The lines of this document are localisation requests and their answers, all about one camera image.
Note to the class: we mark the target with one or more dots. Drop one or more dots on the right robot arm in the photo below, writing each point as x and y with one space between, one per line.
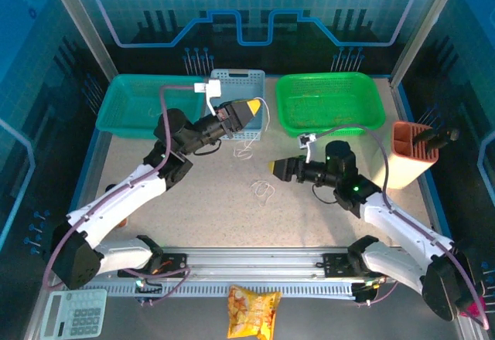
406 224

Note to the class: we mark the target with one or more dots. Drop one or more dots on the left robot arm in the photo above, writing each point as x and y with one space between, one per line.
123 197

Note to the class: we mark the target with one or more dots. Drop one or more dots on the pale blue perforated basket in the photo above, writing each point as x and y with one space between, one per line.
239 85

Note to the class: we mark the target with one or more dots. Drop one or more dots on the teal plastic basket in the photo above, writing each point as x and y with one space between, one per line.
131 96

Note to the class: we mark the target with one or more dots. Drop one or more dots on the terracotta slotted holder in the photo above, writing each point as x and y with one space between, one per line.
410 162

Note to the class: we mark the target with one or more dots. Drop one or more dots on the bright green plastic basket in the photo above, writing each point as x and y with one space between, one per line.
328 92

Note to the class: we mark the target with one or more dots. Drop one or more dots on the small orange object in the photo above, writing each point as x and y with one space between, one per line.
123 223

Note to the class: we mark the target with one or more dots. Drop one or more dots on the yellow chips bag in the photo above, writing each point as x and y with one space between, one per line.
251 313

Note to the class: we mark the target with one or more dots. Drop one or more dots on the pink plastic cup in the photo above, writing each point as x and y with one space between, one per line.
473 308

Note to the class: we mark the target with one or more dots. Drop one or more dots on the white calculator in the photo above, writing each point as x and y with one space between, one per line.
73 313

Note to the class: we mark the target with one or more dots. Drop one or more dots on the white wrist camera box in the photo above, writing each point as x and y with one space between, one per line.
307 139
212 87

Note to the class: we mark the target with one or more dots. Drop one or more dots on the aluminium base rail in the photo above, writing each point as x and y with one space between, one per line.
251 262

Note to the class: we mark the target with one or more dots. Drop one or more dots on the aluminium frame post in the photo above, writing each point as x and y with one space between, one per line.
423 19
79 19

